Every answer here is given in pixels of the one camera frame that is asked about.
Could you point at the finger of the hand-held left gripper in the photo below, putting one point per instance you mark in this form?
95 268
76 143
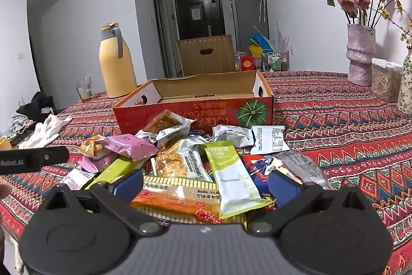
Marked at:
54 155

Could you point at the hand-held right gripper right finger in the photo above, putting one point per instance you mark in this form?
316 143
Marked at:
283 188

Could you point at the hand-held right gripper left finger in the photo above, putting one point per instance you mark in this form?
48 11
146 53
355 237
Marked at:
128 185

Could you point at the lime green long packet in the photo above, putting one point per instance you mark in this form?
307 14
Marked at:
112 172

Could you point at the clear grey packet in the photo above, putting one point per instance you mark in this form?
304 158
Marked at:
299 165

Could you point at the small white packet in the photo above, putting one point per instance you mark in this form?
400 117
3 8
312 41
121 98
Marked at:
75 176

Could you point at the blue and red packet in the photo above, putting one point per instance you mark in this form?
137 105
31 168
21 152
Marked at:
257 172

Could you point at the brown cracker packet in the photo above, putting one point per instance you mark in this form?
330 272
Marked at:
91 147

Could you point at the pink snack packet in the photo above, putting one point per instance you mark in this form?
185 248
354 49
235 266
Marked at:
128 146

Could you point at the small pale pink packet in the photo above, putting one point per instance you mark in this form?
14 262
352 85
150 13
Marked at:
93 164

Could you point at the white packet with label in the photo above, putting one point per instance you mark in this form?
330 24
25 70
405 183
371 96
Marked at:
270 139

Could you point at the clear crispy snack packet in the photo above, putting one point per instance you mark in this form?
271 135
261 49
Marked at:
173 162

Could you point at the white and green bar packet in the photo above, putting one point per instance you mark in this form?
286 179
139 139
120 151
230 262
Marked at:
231 178

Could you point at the orange spicy strip packet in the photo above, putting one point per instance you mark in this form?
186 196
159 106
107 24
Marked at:
180 201

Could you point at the clear meat floss cake packet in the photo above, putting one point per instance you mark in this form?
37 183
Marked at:
164 123

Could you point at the white pastry packet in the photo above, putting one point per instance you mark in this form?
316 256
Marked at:
231 135

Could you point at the red cardboard box pumpkin print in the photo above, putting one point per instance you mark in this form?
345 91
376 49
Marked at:
209 109

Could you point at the person's left hand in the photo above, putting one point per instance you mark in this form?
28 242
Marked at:
4 192

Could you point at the small cardboard box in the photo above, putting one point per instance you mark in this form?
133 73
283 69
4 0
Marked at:
4 144

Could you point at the grey white cloth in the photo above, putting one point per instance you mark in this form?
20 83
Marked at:
19 126

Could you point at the glass cup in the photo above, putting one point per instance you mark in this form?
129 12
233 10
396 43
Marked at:
84 91

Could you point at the yellow thermos jug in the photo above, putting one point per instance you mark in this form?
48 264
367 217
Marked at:
117 68

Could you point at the metal trolley cart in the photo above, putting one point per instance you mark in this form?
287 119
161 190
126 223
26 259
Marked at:
275 64

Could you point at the red gift box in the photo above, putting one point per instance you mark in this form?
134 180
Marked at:
247 64

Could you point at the yellow bag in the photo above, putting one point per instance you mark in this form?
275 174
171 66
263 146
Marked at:
256 51

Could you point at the brown cardboard box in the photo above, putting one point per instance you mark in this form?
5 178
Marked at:
193 59

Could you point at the glass jar with white lid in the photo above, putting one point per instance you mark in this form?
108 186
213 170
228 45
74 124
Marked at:
384 85

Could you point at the pink ceramic vase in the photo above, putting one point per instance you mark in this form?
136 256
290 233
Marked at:
360 62

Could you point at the blue plastic container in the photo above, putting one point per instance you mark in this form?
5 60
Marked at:
262 40

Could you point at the floral patterned vase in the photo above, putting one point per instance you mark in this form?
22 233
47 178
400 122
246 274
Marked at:
406 85

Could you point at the black entrance door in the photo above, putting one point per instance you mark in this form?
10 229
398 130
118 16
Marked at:
183 20

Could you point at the grey refrigerator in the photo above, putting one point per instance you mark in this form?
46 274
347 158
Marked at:
247 17

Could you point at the paper notice on door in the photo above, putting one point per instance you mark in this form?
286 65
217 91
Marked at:
197 13

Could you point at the white umbrella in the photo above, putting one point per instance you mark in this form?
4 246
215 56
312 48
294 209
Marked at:
262 1

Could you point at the pale pink wall decoration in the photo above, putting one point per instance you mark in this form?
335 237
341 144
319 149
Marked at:
282 38

